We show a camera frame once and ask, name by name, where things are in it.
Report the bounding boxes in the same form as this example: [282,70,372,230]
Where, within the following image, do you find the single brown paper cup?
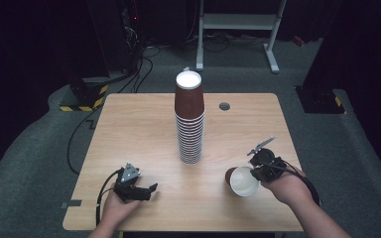
[224,166,261,198]

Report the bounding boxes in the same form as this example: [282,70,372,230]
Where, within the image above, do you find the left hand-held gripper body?
[113,162,143,201]

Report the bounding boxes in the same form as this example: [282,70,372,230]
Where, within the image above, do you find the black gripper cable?
[268,160,322,206]
[94,168,124,228]

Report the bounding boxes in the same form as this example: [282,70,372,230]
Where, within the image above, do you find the grey tape strip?
[61,198,83,210]

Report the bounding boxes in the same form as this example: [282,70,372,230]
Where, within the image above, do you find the black cables by tower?
[116,45,163,94]

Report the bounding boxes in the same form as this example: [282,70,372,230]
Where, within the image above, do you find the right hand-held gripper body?
[246,135,288,183]

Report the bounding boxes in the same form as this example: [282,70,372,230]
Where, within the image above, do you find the black computer tower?
[84,0,144,76]

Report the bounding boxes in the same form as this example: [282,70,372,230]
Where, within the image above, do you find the long black floor cable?
[65,108,101,177]

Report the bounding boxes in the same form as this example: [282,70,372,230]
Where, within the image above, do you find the stack of brown paper cups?
[174,69,206,166]

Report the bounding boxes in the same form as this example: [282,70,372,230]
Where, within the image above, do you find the white metal stand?
[194,0,288,74]

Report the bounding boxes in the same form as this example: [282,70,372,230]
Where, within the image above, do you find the black yellow striped base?
[295,84,348,116]
[59,76,110,113]

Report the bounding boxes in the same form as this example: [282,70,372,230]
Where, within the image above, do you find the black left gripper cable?
[94,168,124,228]

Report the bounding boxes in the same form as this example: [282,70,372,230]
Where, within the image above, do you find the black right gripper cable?
[268,160,322,206]

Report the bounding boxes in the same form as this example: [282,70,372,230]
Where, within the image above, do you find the bundle of floor cables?
[184,30,270,55]

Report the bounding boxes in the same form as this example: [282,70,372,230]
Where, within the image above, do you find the small red object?
[292,35,308,48]

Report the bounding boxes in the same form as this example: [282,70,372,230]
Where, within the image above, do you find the person's right hand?
[260,165,308,208]

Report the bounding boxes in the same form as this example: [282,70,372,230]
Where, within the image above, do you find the person's left hand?
[101,188,144,230]

